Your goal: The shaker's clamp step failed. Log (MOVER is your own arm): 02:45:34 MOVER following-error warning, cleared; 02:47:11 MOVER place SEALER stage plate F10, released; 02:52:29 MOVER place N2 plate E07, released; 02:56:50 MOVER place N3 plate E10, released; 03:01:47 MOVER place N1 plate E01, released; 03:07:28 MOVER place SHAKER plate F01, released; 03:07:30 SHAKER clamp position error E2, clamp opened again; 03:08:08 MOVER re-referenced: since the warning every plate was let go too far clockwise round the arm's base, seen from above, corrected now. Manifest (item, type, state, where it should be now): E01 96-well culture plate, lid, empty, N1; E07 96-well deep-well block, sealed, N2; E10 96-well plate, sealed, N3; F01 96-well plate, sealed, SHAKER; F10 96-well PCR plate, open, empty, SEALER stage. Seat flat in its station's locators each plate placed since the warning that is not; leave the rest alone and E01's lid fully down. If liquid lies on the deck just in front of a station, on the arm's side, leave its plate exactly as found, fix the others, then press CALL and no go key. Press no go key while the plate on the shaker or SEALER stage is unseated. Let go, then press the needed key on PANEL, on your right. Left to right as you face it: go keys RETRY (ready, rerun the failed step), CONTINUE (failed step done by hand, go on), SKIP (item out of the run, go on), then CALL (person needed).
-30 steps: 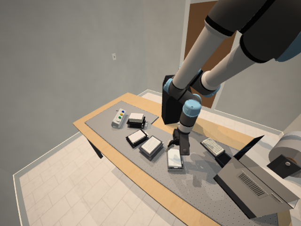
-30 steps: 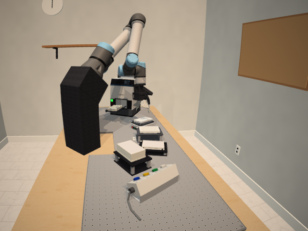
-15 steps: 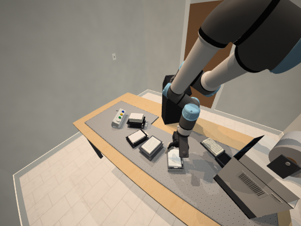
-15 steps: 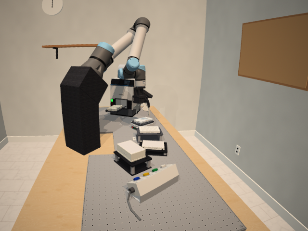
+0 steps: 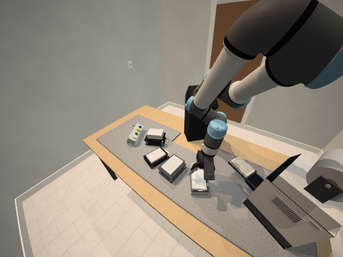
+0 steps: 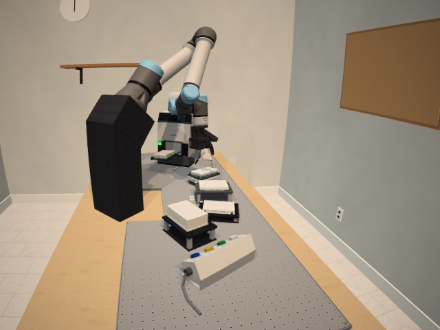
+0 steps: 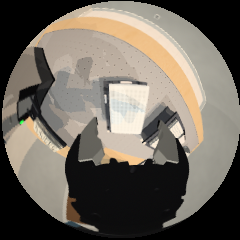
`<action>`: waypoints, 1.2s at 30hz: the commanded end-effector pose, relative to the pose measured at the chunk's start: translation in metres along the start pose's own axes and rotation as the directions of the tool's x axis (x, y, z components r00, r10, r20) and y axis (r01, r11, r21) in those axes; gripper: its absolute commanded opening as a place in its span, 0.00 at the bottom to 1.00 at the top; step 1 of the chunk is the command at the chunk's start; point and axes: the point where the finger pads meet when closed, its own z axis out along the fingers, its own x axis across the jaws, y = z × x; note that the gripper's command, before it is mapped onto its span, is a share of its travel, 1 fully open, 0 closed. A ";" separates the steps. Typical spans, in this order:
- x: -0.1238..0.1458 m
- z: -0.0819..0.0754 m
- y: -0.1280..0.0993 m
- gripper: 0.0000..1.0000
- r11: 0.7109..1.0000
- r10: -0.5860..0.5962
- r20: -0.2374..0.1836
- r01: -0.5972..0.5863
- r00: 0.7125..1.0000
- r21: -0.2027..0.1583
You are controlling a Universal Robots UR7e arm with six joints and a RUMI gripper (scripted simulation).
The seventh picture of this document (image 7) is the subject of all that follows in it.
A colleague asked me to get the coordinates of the beige control panel with coloured buttons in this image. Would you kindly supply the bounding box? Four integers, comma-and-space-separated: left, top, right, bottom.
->
183, 146, 191, 157

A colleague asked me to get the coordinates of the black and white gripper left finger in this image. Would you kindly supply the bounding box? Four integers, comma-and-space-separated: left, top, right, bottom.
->
65, 117, 105, 198

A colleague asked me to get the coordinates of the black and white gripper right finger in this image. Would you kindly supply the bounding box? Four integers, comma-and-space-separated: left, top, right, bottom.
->
152, 120, 189, 196

